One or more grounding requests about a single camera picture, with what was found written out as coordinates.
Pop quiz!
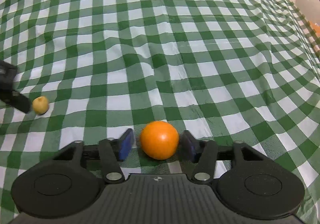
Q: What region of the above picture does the orange tangerine front cluster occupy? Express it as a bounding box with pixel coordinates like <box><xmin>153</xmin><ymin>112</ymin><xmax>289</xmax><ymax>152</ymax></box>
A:
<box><xmin>139</xmin><ymin>121</ymin><xmax>179</xmax><ymax>161</ymax></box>

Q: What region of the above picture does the yellow small fruit front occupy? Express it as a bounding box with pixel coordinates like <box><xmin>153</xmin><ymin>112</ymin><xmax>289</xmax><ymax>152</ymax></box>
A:
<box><xmin>32</xmin><ymin>96</ymin><xmax>49</xmax><ymax>115</ymax></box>

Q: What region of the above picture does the green white checkered cloth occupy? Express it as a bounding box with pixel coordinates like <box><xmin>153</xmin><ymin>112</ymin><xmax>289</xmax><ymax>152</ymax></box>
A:
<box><xmin>1</xmin><ymin>0</ymin><xmax>319</xmax><ymax>223</ymax></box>

